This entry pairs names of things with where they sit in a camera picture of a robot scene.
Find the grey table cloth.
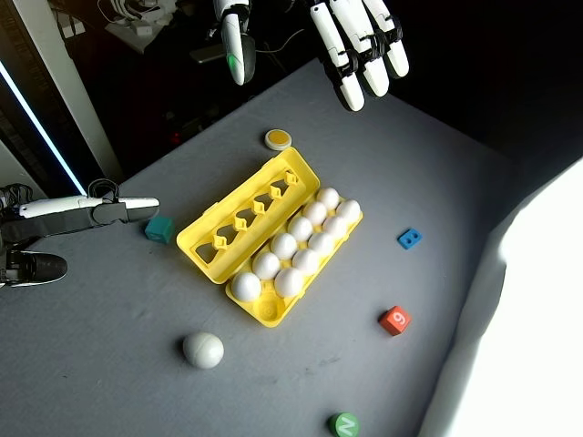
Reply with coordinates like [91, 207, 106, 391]
[0, 56, 583, 437]

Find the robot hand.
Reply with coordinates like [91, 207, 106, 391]
[213, 0, 410, 113]
[0, 178, 161, 290]

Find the blue block with two holes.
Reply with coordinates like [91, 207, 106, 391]
[396, 227, 424, 250]

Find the white disc with yellow centre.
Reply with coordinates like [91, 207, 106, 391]
[264, 128, 293, 151]

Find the yellow egg carton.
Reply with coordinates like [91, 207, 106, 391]
[176, 146, 364, 329]

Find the grey flat device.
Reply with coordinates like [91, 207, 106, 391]
[189, 44, 227, 64]

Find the red numbered cube block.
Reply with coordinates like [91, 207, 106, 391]
[378, 305, 413, 337]

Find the bright white panel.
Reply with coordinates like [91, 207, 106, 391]
[416, 170, 583, 437]

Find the white frame post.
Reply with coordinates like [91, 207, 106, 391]
[12, 0, 125, 183]

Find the green cylinder block with N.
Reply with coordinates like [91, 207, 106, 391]
[328, 412, 361, 437]

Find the bright light strip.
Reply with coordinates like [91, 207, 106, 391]
[0, 58, 88, 197]

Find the teal cube block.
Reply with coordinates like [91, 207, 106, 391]
[144, 215, 176, 245]

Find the white toy egg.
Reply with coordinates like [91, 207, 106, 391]
[302, 200, 328, 227]
[251, 251, 281, 280]
[270, 232, 299, 261]
[274, 267, 305, 299]
[230, 271, 263, 302]
[336, 198, 362, 225]
[291, 248, 321, 277]
[316, 187, 341, 211]
[308, 231, 335, 257]
[182, 331, 225, 370]
[287, 216, 314, 243]
[322, 215, 350, 239]

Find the white background device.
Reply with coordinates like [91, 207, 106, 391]
[97, 0, 177, 54]

